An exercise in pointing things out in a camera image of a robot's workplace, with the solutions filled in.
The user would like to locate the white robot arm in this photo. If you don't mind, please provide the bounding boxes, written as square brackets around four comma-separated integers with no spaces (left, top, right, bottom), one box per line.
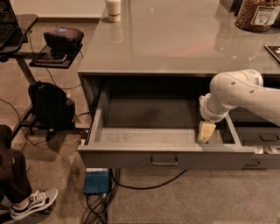
[198,69,280,144]

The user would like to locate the black floor cable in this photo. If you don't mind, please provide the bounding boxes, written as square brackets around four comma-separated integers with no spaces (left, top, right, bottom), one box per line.
[82,168,189,224]

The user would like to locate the white paper cup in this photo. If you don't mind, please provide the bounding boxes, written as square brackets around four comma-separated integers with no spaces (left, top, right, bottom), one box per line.
[105,0,122,22]

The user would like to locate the blue power box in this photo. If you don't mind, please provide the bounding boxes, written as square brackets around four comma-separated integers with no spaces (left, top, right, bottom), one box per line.
[83,168,111,196]

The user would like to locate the black pouch bag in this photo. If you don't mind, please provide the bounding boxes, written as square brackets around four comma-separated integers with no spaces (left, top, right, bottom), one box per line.
[44,26,84,53]

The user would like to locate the grey white sneaker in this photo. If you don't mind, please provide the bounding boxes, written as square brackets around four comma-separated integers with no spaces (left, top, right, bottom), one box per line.
[10,188,58,220]

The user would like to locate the black laptop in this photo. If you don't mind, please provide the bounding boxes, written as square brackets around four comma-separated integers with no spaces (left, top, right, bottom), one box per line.
[0,0,19,49]

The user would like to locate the black backpack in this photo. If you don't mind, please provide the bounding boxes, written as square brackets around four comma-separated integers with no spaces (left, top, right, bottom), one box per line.
[28,81,75,129]

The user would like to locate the black desk stand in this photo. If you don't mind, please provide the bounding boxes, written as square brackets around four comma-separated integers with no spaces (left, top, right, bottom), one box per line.
[0,14,90,140]

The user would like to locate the person leg dark trousers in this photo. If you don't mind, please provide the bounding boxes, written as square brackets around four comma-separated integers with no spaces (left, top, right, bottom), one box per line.
[0,125,32,209]

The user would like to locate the glass jar of nuts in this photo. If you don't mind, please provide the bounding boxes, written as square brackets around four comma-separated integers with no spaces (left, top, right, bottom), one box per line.
[235,0,280,32]

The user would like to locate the black side tray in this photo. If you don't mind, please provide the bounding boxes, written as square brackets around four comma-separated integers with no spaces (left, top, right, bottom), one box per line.
[30,44,83,69]

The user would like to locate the grey drawer cabinet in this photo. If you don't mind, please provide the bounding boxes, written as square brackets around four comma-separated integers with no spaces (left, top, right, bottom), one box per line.
[77,0,280,170]

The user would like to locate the dark card on counter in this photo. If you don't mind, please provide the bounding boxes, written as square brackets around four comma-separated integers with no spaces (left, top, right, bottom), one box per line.
[264,45,280,64]

